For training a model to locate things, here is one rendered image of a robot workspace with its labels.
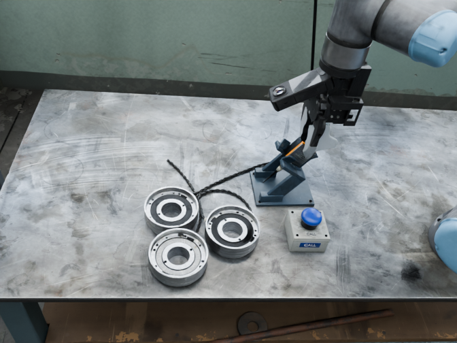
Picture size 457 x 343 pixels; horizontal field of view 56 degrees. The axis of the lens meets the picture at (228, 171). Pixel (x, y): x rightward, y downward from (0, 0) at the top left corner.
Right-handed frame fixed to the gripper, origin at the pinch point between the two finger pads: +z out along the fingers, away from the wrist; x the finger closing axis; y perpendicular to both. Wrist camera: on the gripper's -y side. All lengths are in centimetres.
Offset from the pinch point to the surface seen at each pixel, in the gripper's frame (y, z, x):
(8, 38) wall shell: -107, 62, 153
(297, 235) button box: -3.1, 7.5, -16.1
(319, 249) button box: 1.8, 11.0, -17.0
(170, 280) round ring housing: -26.8, 9.1, -23.8
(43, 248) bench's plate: -50, 12, -14
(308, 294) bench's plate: -2.2, 12.1, -25.8
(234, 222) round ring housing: -14.2, 9.5, -11.4
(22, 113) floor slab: -102, 92, 130
